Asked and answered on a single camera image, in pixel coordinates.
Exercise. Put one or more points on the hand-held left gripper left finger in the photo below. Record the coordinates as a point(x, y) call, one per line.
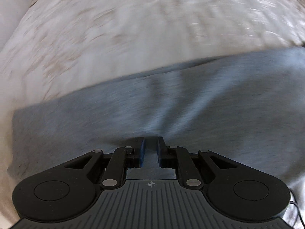
point(142, 151)

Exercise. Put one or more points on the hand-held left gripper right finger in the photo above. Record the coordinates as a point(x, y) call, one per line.
point(160, 153)

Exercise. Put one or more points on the cream floral bedspread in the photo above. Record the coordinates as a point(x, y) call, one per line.
point(133, 33)

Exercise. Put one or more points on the grey pants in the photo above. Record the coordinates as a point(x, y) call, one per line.
point(214, 95)

